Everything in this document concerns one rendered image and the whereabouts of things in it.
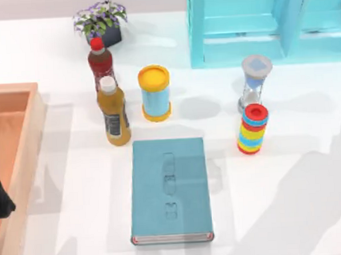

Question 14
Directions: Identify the yellow and blue can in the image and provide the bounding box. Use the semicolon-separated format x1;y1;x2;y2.
137;64;173;123

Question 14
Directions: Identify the orange bottle with white cap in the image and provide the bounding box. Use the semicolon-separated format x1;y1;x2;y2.
95;75;133;148

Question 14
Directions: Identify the teal book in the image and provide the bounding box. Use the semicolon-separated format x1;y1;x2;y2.
125;136;216;246

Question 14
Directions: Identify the stack of coloured rings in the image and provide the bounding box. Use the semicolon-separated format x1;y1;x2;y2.
235;102;271;157

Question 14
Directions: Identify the grey hourglass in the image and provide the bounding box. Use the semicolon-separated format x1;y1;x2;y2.
235;53;275;115

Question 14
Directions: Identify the red bottle with red cap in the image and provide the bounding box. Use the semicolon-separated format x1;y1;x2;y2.
86;36;118;95

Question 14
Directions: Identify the light blue rack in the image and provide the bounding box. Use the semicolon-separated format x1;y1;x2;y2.
186;0;341;70

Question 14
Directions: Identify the purple flower plant pot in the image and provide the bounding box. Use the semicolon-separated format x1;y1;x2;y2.
71;0;130;50

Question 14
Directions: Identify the shallow salmon-coloured box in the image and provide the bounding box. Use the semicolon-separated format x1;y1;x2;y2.
0;82;54;255

